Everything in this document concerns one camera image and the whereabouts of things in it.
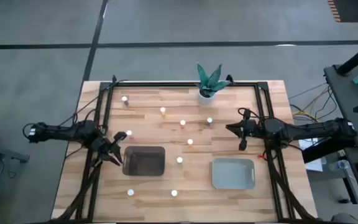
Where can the black aluminium rig frame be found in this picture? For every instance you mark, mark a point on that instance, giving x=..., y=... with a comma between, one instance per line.
x=166, y=84

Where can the green leafy plant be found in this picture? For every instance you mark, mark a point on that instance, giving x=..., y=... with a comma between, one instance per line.
x=210, y=82

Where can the dark grey side desk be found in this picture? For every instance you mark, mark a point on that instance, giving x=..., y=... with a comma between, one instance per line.
x=343, y=102

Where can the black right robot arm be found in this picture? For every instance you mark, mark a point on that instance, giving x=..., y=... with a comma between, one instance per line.
x=306, y=129

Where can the white paper sheet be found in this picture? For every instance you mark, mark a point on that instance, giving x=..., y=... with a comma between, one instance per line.
x=314, y=165

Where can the dark mat orange striped edge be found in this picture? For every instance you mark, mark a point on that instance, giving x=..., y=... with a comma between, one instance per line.
x=353, y=11

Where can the white capped pill bottle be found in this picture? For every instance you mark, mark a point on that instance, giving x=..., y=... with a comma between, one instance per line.
x=130, y=192

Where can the black stand beam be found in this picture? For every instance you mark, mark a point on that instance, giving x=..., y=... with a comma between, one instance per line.
x=322, y=152

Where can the white round plant pot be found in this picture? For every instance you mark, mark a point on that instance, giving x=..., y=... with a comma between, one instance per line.
x=204, y=100

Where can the clear water bottle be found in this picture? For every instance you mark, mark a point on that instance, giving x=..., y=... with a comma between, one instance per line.
x=340, y=165

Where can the black frame clamp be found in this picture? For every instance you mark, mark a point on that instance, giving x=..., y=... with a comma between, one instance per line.
x=114, y=78
x=228, y=78

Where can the black round pole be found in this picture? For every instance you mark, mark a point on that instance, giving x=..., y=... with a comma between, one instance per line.
x=357, y=57

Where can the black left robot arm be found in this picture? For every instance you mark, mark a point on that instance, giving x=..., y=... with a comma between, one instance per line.
x=61, y=132

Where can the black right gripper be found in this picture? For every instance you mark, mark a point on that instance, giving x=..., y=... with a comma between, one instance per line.
x=253, y=127

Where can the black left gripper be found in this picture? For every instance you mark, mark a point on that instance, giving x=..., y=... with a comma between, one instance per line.
x=104, y=145

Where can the dark translucent plastic bin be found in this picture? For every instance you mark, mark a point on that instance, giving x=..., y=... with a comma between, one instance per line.
x=144, y=160

